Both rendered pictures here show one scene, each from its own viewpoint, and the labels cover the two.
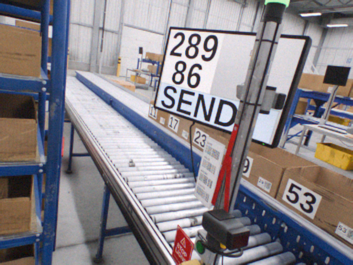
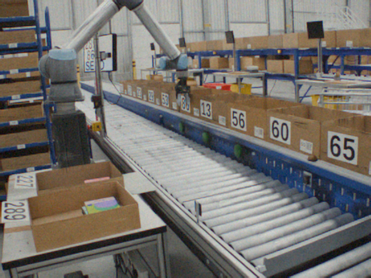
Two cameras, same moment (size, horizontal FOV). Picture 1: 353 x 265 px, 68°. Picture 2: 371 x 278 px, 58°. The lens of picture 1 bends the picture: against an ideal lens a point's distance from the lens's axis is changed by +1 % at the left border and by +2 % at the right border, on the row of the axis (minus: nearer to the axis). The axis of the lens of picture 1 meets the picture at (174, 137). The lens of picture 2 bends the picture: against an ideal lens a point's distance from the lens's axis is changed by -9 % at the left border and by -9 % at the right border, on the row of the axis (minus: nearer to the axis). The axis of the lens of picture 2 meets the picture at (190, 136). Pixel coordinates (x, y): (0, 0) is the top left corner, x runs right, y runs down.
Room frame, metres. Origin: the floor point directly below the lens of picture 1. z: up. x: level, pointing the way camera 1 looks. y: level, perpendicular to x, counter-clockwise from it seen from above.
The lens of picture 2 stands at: (-1.98, -1.23, 1.35)
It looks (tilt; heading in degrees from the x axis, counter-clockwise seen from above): 13 degrees down; 8
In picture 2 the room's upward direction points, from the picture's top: 3 degrees counter-clockwise
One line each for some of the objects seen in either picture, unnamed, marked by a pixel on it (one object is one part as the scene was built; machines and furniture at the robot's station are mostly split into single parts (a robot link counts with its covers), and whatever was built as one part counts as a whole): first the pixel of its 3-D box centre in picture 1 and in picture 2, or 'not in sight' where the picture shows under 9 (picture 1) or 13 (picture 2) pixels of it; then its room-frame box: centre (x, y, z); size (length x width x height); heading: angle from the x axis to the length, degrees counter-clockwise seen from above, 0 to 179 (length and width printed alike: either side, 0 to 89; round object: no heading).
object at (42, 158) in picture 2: not in sight; (26, 157); (0.63, 0.58, 0.59); 0.40 x 0.30 x 0.10; 120
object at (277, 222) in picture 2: not in sight; (279, 224); (-0.76, -1.37, 0.72); 0.52 x 0.05 x 0.05; 122
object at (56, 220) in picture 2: not in sight; (81, 212); (-0.84, -0.64, 0.80); 0.38 x 0.28 x 0.10; 125
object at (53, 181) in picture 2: not in sight; (78, 185); (-0.55, -0.49, 0.80); 0.38 x 0.28 x 0.10; 122
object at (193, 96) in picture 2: not in sight; (207, 102); (0.75, -0.98, 0.96); 0.39 x 0.29 x 0.17; 32
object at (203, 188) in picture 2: not in sight; (220, 187); (-0.38, -1.13, 0.72); 0.52 x 0.05 x 0.05; 122
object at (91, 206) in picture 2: not in sight; (104, 209); (-0.78, -0.71, 0.79); 0.19 x 0.14 x 0.02; 31
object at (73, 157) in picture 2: not in sight; (71, 141); (-0.17, -0.30, 0.91); 0.26 x 0.26 x 0.33; 33
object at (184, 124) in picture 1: (193, 126); (143, 89); (2.08, -0.14, 0.96); 0.39 x 0.29 x 0.17; 32
